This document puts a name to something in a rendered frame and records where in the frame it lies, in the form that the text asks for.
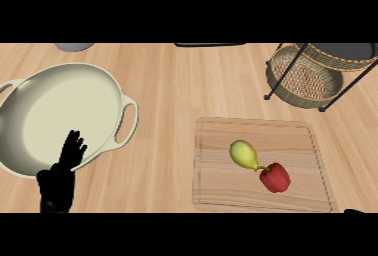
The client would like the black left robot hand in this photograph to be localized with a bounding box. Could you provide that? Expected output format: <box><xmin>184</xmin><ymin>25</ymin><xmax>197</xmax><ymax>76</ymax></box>
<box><xmin>35</xmin><ymin>129</ymin><xmax>88</xmax><ymax>214</ymax></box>

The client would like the red bell pepper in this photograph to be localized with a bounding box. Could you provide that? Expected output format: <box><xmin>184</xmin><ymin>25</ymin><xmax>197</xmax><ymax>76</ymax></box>
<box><xmin>258</xmin><ymin>162</ymin><xmax>292</xmax><ymax>194</ymax></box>

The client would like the pale wooden cutting board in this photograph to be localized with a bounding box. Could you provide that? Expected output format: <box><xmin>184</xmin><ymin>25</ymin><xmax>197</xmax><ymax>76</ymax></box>
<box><xmin>190</xmin><ymin>116</ymin><xmax>339</xmax><ymax>213</ymax></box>

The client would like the wicker tiered basket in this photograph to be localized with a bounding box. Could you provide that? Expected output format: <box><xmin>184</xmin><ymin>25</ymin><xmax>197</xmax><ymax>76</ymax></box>
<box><xmin>262</xmin><ymin>42</ymin><xmax>378</xmax><ymax>113</ymax></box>

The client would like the yellow-green squash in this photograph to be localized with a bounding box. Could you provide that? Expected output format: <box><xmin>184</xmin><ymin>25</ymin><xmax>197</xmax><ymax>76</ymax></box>
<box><xmin>228</xmin><ymin>139</ymin><xmax>267</xmax><ymax>173</ymax></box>

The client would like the grey rounded object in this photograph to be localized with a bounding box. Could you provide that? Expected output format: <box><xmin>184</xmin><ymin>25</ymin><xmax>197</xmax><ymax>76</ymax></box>
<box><xmin>53</xmin><ymin>42</ymin><xmax>96</xmax><ymax>53</ymax></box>

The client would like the cream two-handled pan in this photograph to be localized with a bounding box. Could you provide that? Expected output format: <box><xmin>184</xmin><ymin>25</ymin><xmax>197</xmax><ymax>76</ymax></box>
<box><xmin>0</xmin><ymin>62</ymin><xmax>140</xmax><ymax>180</ymax></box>

